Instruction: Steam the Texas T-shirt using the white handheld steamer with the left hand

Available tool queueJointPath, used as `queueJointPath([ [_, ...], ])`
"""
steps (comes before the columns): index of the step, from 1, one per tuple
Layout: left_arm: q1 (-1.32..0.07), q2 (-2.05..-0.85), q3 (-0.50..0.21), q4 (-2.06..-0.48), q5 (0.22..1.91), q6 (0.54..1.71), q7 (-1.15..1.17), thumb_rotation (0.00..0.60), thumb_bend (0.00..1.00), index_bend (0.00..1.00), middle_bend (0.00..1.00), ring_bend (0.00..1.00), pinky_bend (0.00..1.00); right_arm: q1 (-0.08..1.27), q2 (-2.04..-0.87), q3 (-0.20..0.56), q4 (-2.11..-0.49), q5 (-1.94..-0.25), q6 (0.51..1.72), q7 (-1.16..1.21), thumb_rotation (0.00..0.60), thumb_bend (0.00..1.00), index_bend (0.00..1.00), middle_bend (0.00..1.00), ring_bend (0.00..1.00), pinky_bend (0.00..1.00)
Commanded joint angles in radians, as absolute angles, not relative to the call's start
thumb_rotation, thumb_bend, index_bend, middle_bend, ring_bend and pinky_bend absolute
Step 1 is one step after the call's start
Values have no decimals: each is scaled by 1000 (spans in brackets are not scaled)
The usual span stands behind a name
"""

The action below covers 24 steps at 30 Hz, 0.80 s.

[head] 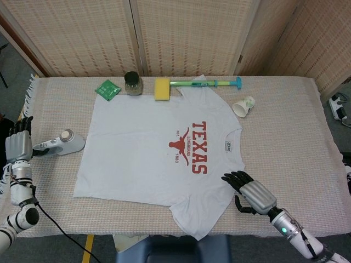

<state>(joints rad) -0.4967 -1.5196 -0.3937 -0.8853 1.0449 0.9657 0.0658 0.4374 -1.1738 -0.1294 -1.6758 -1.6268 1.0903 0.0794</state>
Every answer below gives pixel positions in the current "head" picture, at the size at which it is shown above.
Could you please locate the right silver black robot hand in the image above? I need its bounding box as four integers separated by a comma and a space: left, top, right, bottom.
221, 171, 277, 216

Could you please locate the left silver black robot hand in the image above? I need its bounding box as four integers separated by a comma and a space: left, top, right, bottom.
5, 116, 50, 163

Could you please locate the white handheld steamer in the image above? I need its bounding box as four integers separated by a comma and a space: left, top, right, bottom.
32, 129, 86, 156

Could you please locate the white Texas print T-shirt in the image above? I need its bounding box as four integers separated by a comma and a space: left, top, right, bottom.
72, 74, 246, 242

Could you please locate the person in dark clothing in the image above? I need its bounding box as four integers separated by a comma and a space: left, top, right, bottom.
0, 112, 13, 131

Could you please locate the beige woven table cloth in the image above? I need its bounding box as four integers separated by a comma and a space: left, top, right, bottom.
0, 73, 351, 239

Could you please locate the black metal stand leg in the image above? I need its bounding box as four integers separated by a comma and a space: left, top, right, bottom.
0, 42, 9, 88

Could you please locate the white paper cup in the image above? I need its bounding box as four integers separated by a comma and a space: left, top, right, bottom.
232, 96, 256, 118

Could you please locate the white patterned bag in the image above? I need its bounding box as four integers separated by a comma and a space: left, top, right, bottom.
344, 164, 351, 197

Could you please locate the blue padded chair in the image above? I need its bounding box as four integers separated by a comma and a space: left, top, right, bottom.
115, 234, 231, 263

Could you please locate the green foil packet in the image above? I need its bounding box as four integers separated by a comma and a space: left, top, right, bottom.
94, 79, 122, 102

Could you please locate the white power strip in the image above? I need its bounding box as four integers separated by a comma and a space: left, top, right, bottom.
329, 94, 348, 121

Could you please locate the wooden woven screen panel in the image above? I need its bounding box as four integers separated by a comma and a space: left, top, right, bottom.
238, 0, 351, 96
130, 0, 260, 77
0, 0, 143, 79

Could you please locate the glass jar with black lid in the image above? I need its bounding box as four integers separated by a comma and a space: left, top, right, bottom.
124, 71, 144, 96

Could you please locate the cream board under table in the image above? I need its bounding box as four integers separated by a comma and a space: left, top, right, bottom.
113, 235, 148, 253

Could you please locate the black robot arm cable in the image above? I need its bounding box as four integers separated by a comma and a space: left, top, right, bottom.
34, 201, 103, 263

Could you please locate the yellow sponge mop green handle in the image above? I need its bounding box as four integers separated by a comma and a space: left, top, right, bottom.
154, 76, 244, 101

